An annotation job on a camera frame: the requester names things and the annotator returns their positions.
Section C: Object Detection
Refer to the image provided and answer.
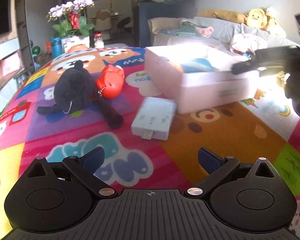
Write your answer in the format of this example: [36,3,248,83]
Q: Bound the purple orchid flower pot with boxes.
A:
[46,0,95,53]

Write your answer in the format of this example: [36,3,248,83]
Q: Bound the colourful cartoon play mat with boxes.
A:
[0,48,300,239]

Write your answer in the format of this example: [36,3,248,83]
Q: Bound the yellow sofa pillow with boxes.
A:
[197,9,246,23]

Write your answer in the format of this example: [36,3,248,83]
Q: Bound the pink gift bag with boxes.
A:
[1,52,21,76]

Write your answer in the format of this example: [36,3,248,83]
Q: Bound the fish tank cabinet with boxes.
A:
[132,0,197,47]

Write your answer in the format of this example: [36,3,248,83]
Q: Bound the yellow power strip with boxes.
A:
[131,97,176,141]

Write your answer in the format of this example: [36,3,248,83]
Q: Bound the white tv cabinet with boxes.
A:
[0,37,23,113]

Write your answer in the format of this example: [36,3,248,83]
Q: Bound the blue white snack bag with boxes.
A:
[180,58,217,73]

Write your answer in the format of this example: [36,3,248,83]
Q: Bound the red lidded snack jar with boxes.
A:
[94,33,104,49]

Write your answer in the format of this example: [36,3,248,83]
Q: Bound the red hooded doll figure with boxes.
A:
[96,64,125,99]

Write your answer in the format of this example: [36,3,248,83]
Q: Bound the black plush toy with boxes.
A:
[37,60,123,129]

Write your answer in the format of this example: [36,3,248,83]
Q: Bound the yellow duck backpack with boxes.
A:
[244,8,276,31]

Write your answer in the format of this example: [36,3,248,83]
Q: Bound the orange round toy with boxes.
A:
[68,44,89,53]

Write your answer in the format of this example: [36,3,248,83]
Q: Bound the grey sofa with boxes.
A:
[147,16,300,55]

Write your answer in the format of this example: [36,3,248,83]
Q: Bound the pink patterned clothes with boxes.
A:
[230,33,285,55]

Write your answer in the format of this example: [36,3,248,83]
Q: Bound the pink cardboard box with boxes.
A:
[144,43,259,114]

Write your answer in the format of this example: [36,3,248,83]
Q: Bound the blue water bottle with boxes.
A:
[50,37,63,59]

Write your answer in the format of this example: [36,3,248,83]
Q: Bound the green clothes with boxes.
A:
[161,21,202,38]

